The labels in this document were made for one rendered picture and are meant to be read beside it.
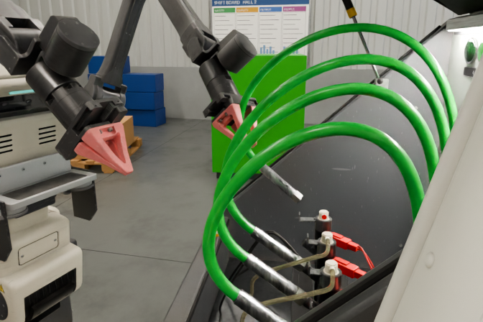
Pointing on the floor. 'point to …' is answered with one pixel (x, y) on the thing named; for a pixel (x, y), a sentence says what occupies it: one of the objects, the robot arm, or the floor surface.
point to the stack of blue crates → (139, 93)
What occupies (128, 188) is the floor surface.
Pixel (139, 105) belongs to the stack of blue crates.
